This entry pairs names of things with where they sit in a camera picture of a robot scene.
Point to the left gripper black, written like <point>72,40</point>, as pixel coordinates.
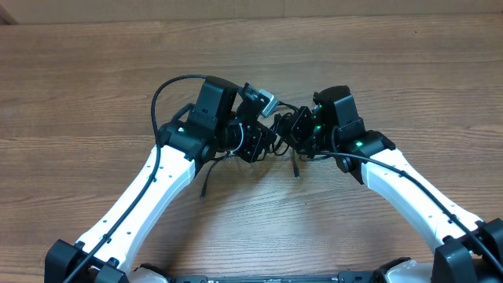
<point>259,137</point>

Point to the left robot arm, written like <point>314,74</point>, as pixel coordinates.
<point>224,119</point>

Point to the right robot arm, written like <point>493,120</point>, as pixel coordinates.
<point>465,248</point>

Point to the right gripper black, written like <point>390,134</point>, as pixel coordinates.
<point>295,137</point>

